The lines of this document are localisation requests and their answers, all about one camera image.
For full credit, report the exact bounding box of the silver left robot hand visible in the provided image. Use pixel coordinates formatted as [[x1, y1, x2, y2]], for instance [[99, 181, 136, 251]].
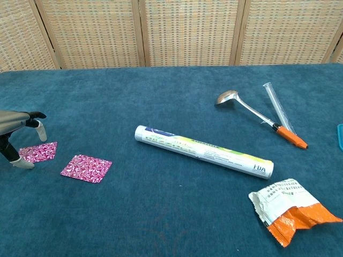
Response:
[[0, 111, 48, 169]]

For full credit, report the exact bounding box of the pink patterned card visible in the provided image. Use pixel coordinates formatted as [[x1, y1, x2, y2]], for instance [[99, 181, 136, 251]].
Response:
[[60, 154, 113, 184], [18, 141, 58, 164]]

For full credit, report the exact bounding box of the woven folding screen panel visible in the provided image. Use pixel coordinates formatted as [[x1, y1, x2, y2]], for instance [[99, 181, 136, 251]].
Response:
[[323, 34, 343, 64], [34, 0, 147, 70], [138, 0, 246, 67], [234, 0, 343, 66], [0, 0, 61, 72]]

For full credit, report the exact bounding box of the teal table cloth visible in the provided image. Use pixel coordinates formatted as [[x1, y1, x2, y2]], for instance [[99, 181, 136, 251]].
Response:
[[0, 63, 343, 257]]

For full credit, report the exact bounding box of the white printed cylinder tube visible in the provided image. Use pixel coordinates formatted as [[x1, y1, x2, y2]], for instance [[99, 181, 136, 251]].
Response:
[[133, 125, 274, 180]]

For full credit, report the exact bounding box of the clear plastic tube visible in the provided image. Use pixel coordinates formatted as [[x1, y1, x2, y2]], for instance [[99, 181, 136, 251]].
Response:
[[262, 82, 297, 134]]

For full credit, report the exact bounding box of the white orange snack wrapper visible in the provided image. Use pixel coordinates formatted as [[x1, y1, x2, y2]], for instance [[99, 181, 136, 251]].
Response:
[[248, 178, 343, 240]]

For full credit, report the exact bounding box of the metal ladle orange handle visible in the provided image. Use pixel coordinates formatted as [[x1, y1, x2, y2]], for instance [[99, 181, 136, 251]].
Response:
[[214, 89, 309, 150]]

